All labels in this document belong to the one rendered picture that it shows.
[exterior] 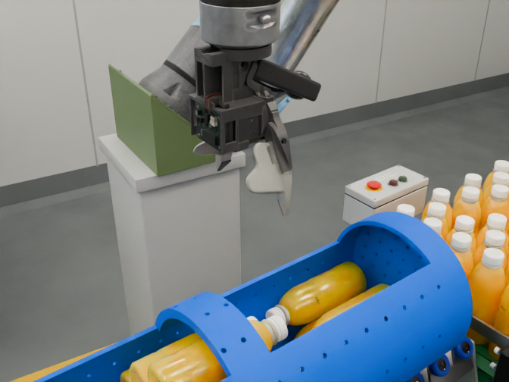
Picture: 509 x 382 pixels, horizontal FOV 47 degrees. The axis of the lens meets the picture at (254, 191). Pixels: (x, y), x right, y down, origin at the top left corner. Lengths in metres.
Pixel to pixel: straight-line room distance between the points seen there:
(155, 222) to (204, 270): 0.25
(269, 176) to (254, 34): 0.17
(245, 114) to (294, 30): 0.77
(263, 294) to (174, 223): 0.58
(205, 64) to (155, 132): 0.80
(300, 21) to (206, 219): 0.61
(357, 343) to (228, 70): 0.45
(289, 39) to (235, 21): 0.81
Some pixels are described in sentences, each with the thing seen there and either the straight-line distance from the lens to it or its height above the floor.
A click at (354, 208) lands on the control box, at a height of 1.05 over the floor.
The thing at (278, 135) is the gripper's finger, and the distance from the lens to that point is 0.68.
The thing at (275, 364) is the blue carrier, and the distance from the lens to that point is 0.81.
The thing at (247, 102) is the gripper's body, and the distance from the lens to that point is 0.67.
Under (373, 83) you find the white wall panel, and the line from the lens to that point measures 4.78.
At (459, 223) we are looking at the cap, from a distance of 1.34.
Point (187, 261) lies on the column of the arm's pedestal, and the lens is 1.69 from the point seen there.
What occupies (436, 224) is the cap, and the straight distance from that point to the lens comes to 1.31.
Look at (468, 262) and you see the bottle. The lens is 1.29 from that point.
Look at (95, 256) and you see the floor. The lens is 3.20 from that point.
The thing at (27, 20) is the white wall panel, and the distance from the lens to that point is 3.49.
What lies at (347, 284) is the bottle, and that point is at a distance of 1.13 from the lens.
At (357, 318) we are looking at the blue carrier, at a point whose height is 1.20.
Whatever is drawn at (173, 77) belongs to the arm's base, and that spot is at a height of 1.31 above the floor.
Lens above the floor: 1.77
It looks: 29 degrees down
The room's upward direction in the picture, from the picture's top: straight up
